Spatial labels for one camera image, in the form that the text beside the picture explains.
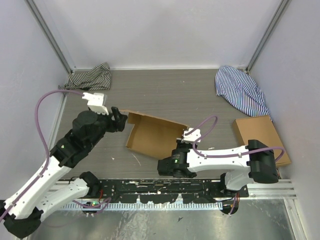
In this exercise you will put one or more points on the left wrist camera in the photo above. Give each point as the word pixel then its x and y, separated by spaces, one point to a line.
pixel 96 102

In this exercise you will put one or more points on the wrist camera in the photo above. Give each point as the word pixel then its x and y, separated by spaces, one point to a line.
pixel 191 135
pixel 96 102

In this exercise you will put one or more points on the blue white striped cloth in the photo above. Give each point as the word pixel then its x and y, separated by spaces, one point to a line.
pixel 241 91

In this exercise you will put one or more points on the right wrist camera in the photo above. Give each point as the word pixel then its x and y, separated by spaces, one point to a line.
pixel 191 135

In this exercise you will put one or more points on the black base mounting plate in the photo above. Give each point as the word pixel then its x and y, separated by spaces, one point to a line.
pixel 160 191

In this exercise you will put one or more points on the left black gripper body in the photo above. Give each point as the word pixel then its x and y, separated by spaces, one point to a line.
pixel 107 123

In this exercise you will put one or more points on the left aluminium corner post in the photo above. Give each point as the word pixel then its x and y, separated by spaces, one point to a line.
pixel 43 17

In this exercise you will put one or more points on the aluminium front rail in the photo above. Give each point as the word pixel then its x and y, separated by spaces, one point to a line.
pixel 282 189

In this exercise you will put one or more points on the black white striped cloth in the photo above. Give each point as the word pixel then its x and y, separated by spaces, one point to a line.
pixel 97 78

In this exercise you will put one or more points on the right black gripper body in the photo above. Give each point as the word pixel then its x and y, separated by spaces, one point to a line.
pixel 182 145

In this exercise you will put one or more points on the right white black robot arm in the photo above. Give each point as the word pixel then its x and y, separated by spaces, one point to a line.
pixel 243 165

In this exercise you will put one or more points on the brown cardboard box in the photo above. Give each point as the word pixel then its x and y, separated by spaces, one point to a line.
pixel 259 128
pixel 153 136

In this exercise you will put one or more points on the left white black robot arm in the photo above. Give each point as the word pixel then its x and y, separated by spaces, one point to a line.
pixel 24 211

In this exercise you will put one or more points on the right aluminium corner post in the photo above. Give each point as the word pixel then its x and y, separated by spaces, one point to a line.
pixel 283 5

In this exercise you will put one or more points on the aluminium corner post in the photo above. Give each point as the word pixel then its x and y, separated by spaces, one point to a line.
pixel 283 5
pixel 43 17

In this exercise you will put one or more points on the folded brown cardboard box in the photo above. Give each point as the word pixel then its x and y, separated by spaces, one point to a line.
pixel 259 128

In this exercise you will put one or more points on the white slotted cable duct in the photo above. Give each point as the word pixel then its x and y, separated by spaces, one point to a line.
pixel 175 206

